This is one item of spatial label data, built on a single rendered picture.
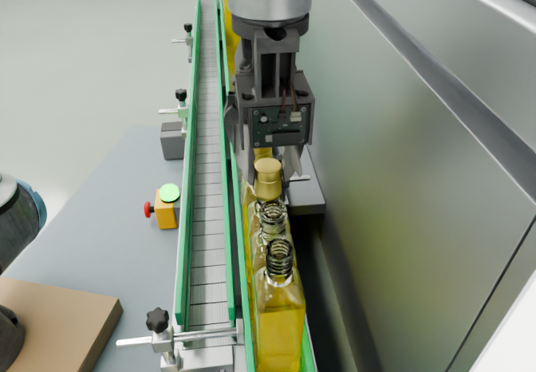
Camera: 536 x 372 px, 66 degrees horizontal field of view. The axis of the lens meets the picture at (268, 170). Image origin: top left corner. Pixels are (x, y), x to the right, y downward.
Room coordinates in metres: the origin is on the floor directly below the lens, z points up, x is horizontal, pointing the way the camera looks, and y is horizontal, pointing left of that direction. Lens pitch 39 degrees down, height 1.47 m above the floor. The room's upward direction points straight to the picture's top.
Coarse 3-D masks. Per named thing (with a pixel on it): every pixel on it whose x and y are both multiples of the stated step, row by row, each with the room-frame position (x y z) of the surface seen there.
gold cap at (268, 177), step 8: (264, 160) 0.41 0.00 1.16; (272, 160) 0.41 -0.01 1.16; (256, 168) 0.39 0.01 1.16; (264, 168) 0.39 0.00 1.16; (272, 168) 0.39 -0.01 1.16; (280, 168) 0.39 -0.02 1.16; (256, 176) 0.39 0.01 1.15; (264, 176) 0.38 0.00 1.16; (272, 176) 0.38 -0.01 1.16; (280, 176) 0.39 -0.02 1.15; (256, 184) 0.39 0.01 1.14; (264, 184) 0.38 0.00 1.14; (272, 184) 0.38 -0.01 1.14; (280, 184) 0.39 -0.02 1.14; (256, 192) 0.39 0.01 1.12; (264, 192) 0.38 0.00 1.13; (272, 192) 0.38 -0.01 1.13; (280, 192) 0.39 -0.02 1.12
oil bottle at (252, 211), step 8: (256, 200) 0.41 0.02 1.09; (280, 200) 0.41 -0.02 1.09; (248, 208) 0.41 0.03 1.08; (256, 208) 0.39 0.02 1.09; (248, 216) 0.39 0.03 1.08; (256, 216) 0.38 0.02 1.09; (248, 224) 0.38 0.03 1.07; (256, 224) 0.37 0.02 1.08; (288, 224) 0.38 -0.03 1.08; (248, 232) 0.39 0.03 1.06; (248, 240) 0.39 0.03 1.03; (248, 248) 0.40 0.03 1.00; (248, 256) 0.41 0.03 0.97
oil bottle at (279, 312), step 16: (256, 272) 0.30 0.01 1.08; (256, 288) 0.28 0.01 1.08; (272, 288) 0.27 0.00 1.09; (288, 288) 0.27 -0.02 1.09; (256, 304) 0.26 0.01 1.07; (272, 304) 0.26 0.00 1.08; (288, 304) 0.26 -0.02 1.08; (304, 304) 0.26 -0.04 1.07; (256, 320) 0.27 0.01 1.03; (272, 320) 0.26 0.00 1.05; (288, 320) 0.26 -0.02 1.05; (256, 336) 0.27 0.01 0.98; (272, 336) 0.26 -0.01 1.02; (288, 336) 0.26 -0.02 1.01; (256, 352) 0.28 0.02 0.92; (272, 352) 0.26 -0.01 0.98; (288, 352) 0.26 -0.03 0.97; (272, 368) 0.26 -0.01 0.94; (288, 368) 0.26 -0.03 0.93
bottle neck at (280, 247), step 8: (272, 240) 0.29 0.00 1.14; (280, 240) 0.29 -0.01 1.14; (288, 240) 0.30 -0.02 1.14; (272, 248) 0.29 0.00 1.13; (280, 248) 0.29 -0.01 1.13; (288, 248) 0.29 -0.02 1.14; (272, 256) 0.27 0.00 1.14; (280, 256) 0.27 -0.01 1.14; (288, 256) 0.27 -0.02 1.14; (272, 264) 0.27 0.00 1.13; (280, 264) 0.27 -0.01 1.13; (288, 264) 0.27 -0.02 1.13; (272, 272) 0.27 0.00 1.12; (280, 272) 0.27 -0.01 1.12; (288, 272) 0.27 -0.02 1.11; (272, 280) 0.27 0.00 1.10; (280, 280) 0.27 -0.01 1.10; (288, 280) 0.27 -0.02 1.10
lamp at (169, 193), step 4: (168, 184) 0.72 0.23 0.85; (172, 184) 0.72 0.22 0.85; (164, 188) 0.71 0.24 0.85; (168, 188) 0.70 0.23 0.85; (172, 188) 0.71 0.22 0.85; (176, 188) 0.71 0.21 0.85; (160, 192) 0.70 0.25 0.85; (164, 192) 0.69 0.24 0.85; (168, 192) 0.69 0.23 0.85; (172, 192) 0.70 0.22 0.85; (176, 192) 0.70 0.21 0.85; (160, 196) 0.70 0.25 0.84; (164, 196) 0.69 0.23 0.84; (168, 196) 0.69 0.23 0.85; (172, 196) 0.69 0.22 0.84; (176, 196) 0.70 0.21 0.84; (164, 200) 0.69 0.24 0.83; (168, 200) 0.69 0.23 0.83; (172, 200) 0.69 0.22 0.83; (176, 200) 0.70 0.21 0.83
